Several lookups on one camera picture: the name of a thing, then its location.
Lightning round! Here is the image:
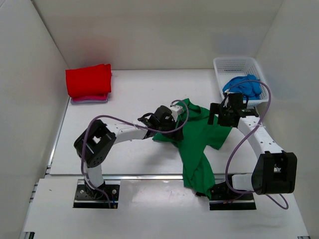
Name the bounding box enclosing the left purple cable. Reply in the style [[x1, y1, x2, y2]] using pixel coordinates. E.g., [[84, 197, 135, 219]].
[[80, 99, 190, 209]]

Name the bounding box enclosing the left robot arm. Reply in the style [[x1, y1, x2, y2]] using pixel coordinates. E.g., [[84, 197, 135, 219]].
[[74, 105, 185, 198]]

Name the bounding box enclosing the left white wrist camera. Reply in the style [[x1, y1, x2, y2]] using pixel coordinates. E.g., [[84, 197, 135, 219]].
[[169, 105, 184, 121]]

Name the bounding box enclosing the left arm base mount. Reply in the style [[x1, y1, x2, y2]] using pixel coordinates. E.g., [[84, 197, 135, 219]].
[[73, 180, 120, 209]]

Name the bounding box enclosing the aluminium table rail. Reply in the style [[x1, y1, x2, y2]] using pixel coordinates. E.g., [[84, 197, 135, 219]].
[[48, 103, 244, 179]]

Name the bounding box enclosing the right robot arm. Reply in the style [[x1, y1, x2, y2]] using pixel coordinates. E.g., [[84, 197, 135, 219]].
[[208, 93, 297, 200]]

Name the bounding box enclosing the red folded t-shirt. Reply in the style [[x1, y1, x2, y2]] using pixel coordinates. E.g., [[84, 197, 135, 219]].
[[65, 64, 112, 98]]

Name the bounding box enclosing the purple cable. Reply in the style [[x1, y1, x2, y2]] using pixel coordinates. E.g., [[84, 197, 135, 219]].
[[223, 80, 290, 210], [80, 99, 190, 209]]

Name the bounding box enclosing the green t-shirt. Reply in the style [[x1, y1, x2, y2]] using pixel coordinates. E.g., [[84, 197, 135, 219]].
[[153, 98, 232, 199]]

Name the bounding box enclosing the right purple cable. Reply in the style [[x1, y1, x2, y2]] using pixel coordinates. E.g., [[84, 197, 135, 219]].
[[223, 80, 290, 210]]

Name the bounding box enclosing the white plastic basket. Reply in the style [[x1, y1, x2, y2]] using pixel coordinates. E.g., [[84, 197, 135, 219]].
[[213, 56, 266, 99]]

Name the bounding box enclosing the blue crumpled t-shirt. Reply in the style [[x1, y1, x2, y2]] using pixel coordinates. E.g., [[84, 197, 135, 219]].
[[222, 74, 262, 100]]

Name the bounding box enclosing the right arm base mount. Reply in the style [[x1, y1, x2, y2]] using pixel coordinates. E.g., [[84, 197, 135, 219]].
[[209, 182, 257, 211]]

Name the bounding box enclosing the pink folded t-shirt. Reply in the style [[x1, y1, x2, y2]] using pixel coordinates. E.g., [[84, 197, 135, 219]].
[[72, 93, 108, 102]]

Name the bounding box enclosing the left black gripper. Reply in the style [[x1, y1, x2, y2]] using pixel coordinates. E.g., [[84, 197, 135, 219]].
[[159, 116, 184, 141]]

